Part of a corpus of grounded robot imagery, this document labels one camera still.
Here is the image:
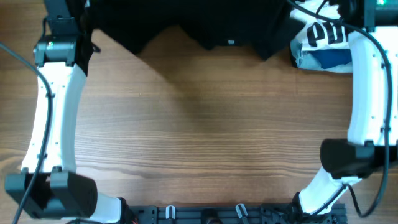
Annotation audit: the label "black t-shirt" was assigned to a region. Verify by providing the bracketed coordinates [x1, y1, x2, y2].
[67, 0, 305, 60]

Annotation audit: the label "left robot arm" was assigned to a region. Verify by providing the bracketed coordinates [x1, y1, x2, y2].
[5, 0, 133, 223]

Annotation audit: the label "white Puma t-shirt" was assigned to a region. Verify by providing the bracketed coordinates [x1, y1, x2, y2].
[290, 0, 349, 52]

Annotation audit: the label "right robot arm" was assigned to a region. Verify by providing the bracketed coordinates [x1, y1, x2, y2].
[289, 0, 397, 223]

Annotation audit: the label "light blue folded jeans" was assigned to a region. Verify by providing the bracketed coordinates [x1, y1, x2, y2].
[289, 40, 353, 73]

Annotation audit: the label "dark blue folded garment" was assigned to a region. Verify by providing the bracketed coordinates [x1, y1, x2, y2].
[310, 49, 352, 69]

